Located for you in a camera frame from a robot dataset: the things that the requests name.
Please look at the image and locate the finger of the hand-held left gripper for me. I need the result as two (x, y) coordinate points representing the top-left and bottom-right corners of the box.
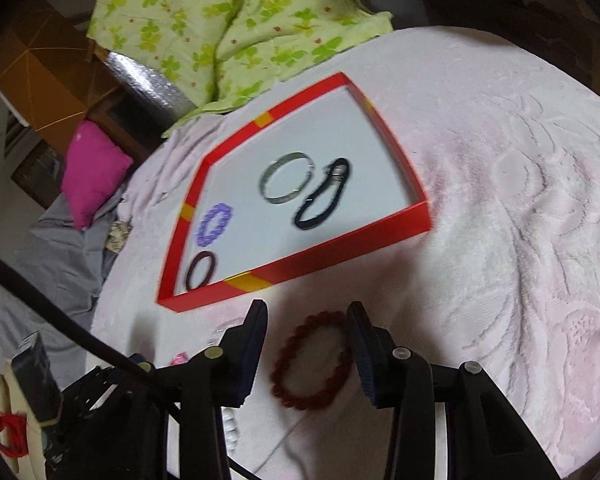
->
(45, 355), (181, 480)

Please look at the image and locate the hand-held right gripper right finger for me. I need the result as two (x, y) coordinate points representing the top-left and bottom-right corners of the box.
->
(346, 302), (562, 480)

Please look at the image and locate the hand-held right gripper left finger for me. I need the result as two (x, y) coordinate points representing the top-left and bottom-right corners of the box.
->
(156, 300), (270, 480)

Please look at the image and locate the dark red bead bracelet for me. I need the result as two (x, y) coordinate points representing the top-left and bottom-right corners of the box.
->
(270, 310), (356, 409)

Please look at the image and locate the red shallow box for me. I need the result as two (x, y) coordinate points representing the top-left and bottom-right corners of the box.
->
(156, 72), (432, 314)

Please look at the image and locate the grey bedsheet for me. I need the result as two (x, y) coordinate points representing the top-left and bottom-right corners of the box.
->
(0, 182), (131, 361)

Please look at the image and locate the small patterned cloth piece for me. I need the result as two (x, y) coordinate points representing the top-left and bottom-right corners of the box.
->
(105, 220), (133, 253)

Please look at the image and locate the pale pink embossed blanket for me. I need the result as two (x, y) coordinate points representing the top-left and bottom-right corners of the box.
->
(90, 25), (600, 480)

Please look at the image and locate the silver bangle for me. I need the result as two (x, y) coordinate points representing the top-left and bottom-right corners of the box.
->
(258, 152), (315, 206)

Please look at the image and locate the magenta pillow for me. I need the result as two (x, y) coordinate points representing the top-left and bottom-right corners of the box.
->
(61, 120), (135, 231)

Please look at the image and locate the silver foil mat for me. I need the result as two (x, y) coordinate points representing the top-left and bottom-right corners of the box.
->
(102, 50), (201, 131)

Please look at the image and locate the green floral quilt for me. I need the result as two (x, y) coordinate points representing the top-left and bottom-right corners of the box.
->
(86, 0), (395, 138)

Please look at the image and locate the dark wooden furniture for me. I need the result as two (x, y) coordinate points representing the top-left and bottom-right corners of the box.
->
(395, 0), (600, 106)

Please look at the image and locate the black cable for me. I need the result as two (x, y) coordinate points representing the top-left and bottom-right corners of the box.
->
(0, 247), (253, 480)

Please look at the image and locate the dark brown hair tie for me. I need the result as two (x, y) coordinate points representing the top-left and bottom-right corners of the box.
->
(185, 251), (218, 292)

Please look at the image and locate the black hair tie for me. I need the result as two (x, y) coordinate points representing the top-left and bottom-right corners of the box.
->
(294, 157), (354, 231)

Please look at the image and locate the purple bead bracelet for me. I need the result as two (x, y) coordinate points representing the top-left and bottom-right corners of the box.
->
(195, 203), (232, 247)

